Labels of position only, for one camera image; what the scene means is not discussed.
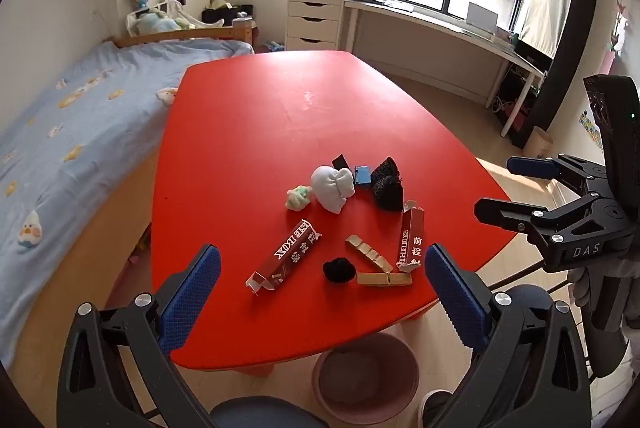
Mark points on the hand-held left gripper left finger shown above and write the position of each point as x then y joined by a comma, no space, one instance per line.
192,293

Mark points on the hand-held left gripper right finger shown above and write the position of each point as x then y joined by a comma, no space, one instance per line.
455,293

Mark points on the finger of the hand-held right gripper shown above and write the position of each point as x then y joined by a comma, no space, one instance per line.
505,210
530,166

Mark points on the red cardboard box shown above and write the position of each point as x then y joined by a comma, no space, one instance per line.
411,238
287,255

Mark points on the plain wooden block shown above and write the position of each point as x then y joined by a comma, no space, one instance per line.
384,279

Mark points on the black fuzzy ball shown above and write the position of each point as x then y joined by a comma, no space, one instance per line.
339,270

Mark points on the black mesh bag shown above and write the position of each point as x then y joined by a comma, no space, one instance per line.
387,188

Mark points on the pink plastic bin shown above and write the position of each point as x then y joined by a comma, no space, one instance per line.
365,373

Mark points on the small blue box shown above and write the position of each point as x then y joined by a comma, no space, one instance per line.
362,175

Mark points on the white cloth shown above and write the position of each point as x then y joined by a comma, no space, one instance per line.
330,188

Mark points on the person's right hand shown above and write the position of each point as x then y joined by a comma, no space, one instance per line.
580,288

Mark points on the person's right leg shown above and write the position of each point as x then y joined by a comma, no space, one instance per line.
525,294

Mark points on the person's leg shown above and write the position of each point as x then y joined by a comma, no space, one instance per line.
525,294
265,415

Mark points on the notched wooden piece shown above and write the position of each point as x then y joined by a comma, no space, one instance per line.
367,253

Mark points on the white slipper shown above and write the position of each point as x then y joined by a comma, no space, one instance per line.
432,405

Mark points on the person's left leg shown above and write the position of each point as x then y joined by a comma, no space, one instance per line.
265,415

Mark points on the black chair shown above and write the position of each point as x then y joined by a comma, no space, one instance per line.
607,338

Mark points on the small black plastic piece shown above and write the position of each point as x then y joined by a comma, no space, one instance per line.
340,162

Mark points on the white long desk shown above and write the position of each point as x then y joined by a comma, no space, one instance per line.
430,23

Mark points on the bed with blue sheet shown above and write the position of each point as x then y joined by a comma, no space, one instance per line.
75,118

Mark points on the white drawer unit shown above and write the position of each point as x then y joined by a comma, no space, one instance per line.
315,16

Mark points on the pile of stuffed toys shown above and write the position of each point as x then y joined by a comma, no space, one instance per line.
155,22

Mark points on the wooden bed frame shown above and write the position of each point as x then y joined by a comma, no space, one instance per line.
165,37

